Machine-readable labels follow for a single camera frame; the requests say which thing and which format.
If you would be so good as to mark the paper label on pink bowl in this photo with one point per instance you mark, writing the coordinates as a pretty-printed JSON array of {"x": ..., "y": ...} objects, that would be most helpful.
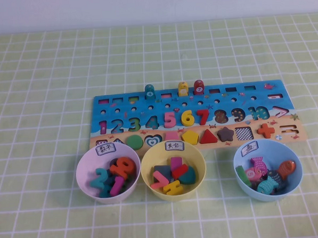
[{"x": 107, "y": 149}]

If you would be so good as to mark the yellow wooden sign piece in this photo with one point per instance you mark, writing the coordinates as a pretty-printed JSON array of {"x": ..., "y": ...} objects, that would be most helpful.
[{"x": 171, "y": 189}]

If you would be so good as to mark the orange wooden number ten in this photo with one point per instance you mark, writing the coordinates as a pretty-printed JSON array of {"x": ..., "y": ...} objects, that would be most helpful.
[{"x": 117, "y": 170}]

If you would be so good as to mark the teal wooden heart piece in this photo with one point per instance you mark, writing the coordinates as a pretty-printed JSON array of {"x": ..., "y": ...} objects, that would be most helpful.
[{"x": 187, "y": 176}]

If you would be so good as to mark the green checked tablecloth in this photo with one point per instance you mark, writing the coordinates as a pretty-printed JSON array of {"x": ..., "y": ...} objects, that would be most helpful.
[{"x": 39, "y": 77}]

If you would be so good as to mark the dark blue wooden fish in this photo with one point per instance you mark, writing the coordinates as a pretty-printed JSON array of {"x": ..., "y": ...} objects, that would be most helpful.
[{"x": 274, "y": 175}]

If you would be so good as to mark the red wooden triangle piece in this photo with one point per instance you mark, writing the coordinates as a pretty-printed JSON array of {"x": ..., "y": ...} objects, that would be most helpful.
[{"x": 208, "y": 138}]

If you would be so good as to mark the dark blue wooden number nine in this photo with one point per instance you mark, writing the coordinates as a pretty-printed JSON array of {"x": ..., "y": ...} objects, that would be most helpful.
[{"x": 111, "y": 180}]

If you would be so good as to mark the pink wooden fish number five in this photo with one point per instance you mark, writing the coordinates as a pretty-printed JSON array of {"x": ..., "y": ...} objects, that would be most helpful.
[{"x": 251, "y": 174}]

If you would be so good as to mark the colourful wooden puzzle board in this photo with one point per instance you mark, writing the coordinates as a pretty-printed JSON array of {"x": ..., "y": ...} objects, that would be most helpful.
[{"x": 219, "y": 101}]

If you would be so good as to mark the green wooden fish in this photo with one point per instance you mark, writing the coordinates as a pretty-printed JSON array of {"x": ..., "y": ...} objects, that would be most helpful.
[{"x": 243, "y": 176}]

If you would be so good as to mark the teal wooden fish number four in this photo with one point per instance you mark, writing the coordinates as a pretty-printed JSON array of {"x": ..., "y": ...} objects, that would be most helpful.
[{"x": 149, "y": 92}]

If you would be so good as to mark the magenta striped wooden fish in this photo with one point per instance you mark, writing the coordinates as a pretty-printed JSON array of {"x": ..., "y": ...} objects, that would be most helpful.
[{"x": 258, "y": 163}]

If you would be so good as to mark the teal wooden number two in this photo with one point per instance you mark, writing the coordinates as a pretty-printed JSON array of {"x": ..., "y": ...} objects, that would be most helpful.
[{"x": 97, "y": 182}]

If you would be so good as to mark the pink wooden trapezoid piece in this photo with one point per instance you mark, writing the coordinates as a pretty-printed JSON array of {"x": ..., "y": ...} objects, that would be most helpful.
[{"x": 172, "y": 136}]

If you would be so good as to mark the paper label on yellow bowl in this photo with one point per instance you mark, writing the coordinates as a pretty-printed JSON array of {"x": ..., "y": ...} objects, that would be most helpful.
[{"x": 173, "y": 146}]

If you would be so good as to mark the teal wooden fish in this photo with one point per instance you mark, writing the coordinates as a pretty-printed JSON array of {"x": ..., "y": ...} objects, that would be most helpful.
[{"x": 266, "y": 186}]

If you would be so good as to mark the blue plastic bowl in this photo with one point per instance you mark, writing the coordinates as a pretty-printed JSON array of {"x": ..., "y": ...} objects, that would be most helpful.
[{"x": 293, "y": 181}]

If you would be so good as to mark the red wooden fish number seven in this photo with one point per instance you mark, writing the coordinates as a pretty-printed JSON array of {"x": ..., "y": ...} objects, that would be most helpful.
[{"x": 199, "y": 88}]

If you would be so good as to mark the paper label on blue bowl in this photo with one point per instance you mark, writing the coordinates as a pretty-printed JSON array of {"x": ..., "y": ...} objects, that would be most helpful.
[{"x": 250, "y": 149}]

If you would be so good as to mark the pink plastic bowl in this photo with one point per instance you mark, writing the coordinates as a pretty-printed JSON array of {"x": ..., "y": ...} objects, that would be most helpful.
[{"x": 84, "y": 179}]

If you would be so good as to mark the green wooden circle piece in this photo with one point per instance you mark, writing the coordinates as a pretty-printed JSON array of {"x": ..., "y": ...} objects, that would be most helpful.
[{"x": 134, "y": 141}]

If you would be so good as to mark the dark blue wooden square piece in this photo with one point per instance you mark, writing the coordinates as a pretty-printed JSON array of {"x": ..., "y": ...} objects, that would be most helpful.
[{"x": 161, "y": 170}]

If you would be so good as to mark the yellow wooden number six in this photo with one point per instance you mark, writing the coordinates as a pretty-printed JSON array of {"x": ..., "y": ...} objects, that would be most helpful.
[{"x": 187, "y": 120}]

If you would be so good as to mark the yellow wooden fish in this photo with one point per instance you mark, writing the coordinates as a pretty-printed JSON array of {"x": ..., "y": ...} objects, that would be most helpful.
[{"x": 182, "y": 89}]

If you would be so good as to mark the yellow plastic bowl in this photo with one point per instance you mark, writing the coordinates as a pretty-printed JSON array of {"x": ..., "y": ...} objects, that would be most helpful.
[{"x": 148, "y": 175}]

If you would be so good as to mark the magenta wooden number one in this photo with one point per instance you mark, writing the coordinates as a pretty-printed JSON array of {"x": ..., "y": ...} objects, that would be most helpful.
[{"x": 117, "y": 185}]

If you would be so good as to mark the orange wooden plus piece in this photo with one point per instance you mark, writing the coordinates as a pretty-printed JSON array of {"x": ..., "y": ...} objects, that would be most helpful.
[{"x": 265, "y": 131}]

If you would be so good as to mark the orange wooden fish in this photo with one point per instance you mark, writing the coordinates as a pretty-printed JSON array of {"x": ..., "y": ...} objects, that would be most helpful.
[{"x": 285, "y": 168}]

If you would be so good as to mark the magenta wooden rectangle piece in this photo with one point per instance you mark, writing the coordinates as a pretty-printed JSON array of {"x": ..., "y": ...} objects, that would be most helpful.
[{"x": 176, "y": 162}]

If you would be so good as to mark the brown wooden star piece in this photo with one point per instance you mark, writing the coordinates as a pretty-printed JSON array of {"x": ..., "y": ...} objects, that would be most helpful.
[{"x": 225, "y": 134}]

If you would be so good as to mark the red wooden block piece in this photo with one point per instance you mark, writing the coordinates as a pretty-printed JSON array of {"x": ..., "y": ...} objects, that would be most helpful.
[{"x": 180, "y": 170}]

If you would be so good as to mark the grey wooden number eight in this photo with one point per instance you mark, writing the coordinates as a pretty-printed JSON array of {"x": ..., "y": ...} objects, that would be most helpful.
[{"x": 113, "y": 162}]

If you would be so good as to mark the yellow wooden pentagon piece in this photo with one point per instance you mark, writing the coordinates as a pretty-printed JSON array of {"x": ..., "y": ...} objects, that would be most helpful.
[{"x": 189, "y": 137}]

